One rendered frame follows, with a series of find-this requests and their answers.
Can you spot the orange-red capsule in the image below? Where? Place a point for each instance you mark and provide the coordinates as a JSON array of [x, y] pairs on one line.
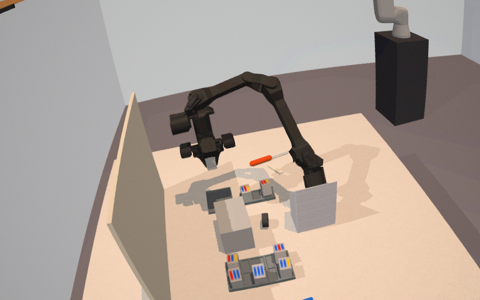
[[264, 159]]

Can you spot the cream rectangular block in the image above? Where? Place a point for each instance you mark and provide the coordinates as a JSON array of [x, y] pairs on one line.
[[275, 169]]

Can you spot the beige board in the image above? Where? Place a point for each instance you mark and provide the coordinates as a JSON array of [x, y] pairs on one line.
[[136, 214]]

